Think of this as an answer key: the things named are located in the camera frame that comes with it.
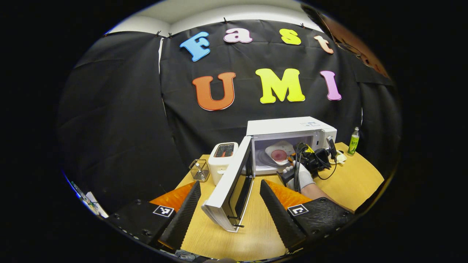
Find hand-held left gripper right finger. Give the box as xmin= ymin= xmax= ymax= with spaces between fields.
xmin=260 ymin=179 xmax=356 ymax=252

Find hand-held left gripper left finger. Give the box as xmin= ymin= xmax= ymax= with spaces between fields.
xmin=106 ymin=180 xmax=202 ymax=251

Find white microwave oven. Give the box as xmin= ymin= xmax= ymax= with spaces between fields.
xmin=201 ymin=117 xmax=337 ymax=233

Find white square plate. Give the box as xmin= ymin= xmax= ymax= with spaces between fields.
xmin=265 ymin=141 xmax=296 ymax=166

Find green drink bottle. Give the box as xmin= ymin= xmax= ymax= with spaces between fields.
xmin=347 ymin=127 xmax=360 ymax=156

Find white toaster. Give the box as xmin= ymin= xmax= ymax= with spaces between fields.
xmin=208 ymin=142 xmax=239 ymax=186

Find white paper sheets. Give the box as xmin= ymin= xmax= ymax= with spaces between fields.
xmin=64 ymin=172 xmax=109 ymax=219

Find black backdrop cloth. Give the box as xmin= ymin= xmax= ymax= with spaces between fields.
xmin=58 ymin=20 xmax=403 ymax=214

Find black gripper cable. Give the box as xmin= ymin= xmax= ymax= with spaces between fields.
xmin=294 ymin=142 xmax=337 ymax=193

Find metal wire basket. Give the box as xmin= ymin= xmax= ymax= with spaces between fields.
xmin=189 ymin=159 xmax=211 ymax=182

